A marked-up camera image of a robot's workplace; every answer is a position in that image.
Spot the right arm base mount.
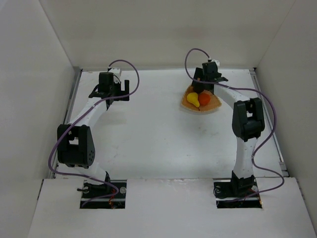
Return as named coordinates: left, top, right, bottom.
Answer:
left=213, top=180, right=262, bottom=209

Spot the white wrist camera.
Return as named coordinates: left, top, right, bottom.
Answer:
left=208, top=58, right=220, bottom=66
left=107, top=67, right=122, bottom=77

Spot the purple cable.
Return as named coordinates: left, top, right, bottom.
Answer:
left=185, top=48, right=285, bottom=200
left=48, top=59, right=140, bottom=208

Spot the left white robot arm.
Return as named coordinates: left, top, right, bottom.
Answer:
left=57, top=68, right=129, bottom=183

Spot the woven triangular fruit bowl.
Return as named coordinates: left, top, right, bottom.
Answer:
left=181, top=86, right=222, bottom=113

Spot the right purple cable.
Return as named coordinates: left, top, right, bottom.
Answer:
left=185, top=48, right=285, bottom=200

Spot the fake yellow pear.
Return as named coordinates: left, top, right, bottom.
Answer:
left=186, top=92, right=200, bottom=110

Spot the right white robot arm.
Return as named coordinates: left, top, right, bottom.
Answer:
left=192, top=59, right=265, bottom=199

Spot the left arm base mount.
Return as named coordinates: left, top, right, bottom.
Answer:
left=77, top=180, right=127, bottom=209

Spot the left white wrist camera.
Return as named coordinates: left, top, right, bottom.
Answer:
left=107, top=67, right=122, bottom=77

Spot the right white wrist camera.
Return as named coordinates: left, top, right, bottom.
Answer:
left=208, top=58, right=220, bottom=66

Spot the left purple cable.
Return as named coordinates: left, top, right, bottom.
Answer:
left=48, top=59, right=140, bottom=208

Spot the fake orange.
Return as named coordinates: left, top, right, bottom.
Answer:
left=198, top=93, right=211, bottom=107

